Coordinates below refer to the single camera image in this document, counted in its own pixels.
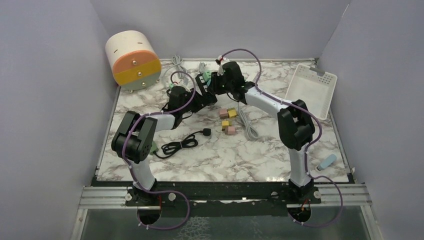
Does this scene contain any light blue small device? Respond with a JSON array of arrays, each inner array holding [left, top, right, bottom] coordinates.
[[316, 154, 337, 171]]

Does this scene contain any round cream drawer cabinet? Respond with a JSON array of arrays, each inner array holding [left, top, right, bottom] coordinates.
[[105, 30, 162, 91]]

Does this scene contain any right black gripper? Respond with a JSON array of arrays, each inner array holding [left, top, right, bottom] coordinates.
[[205, 71, 233, 96]]

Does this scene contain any white cable of white strip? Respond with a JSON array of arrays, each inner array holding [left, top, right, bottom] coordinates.
[[237, 102, 259, 140]]

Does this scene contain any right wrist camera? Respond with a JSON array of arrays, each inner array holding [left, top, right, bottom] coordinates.
[[215, 57, 229, 76]]

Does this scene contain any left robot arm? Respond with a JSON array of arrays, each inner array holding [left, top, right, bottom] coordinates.
[[111, 86, 218, 206]]

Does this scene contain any pink plug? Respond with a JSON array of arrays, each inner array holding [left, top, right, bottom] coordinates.
[[224, 126, 236, 135], [218, 108, 229, 120]]

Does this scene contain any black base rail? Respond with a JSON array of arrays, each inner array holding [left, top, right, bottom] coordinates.
[[125, 181, 322, 217]]

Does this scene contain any black power strip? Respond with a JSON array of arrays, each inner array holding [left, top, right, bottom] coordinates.
[[195, 73, 215, 100]]

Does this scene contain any black cable with plug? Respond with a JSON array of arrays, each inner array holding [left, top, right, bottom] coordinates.
[[155, 128, 212, 160]]

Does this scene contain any green power strip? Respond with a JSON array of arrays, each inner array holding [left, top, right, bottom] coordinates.
[[149, 141, 158, 155]]

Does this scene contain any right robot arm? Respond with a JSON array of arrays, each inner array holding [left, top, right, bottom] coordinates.
[[207, 60, 315, 204]]

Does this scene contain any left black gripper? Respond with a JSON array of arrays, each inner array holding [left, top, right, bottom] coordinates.
[[179, 87, 211, 114]]

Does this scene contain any yellow plug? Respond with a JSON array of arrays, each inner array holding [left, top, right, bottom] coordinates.
[[221, 120, 232, 131], [227, 107, 237, 119]]

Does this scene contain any white plastic basket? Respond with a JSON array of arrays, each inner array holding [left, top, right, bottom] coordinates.
[[285, 64, 338, 120]]

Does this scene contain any white power strip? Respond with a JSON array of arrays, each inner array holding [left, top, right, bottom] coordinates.
[[246, 73, 258, 83]]

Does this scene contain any grey coiled cable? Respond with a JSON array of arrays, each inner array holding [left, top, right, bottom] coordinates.
[[164, 54, 208, 84]]

